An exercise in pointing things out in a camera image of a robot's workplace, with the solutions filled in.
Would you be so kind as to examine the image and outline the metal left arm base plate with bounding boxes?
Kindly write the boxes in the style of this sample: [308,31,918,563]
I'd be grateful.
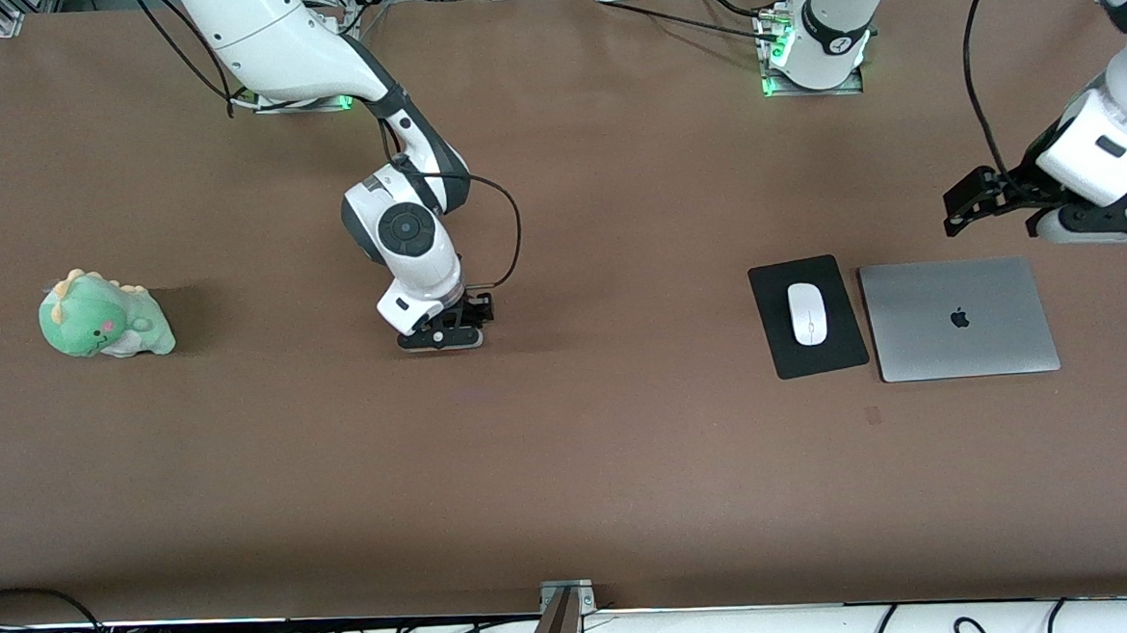
[755,7,866,101]

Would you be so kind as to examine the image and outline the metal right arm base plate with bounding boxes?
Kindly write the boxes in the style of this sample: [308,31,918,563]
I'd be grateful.
[241,85,353,117]

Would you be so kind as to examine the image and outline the green dinosaur plush toy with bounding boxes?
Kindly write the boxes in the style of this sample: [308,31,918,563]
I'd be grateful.
[37,265,178,363]

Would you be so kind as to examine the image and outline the black mouse pad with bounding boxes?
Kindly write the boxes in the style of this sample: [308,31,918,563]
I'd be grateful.
[747,252,872,382]

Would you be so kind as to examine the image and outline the metal frame post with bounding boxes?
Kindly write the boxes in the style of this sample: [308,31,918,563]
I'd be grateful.
[514,578,598,633]

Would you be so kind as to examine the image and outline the long black base cable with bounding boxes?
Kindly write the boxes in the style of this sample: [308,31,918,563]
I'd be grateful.
[595,0,772,51]

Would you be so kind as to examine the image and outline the white computer mouse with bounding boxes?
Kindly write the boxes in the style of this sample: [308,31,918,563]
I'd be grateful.
[787,281,830,348]

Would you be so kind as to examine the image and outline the silver laptop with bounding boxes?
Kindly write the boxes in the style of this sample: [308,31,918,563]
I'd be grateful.
[857,253,1062,384]

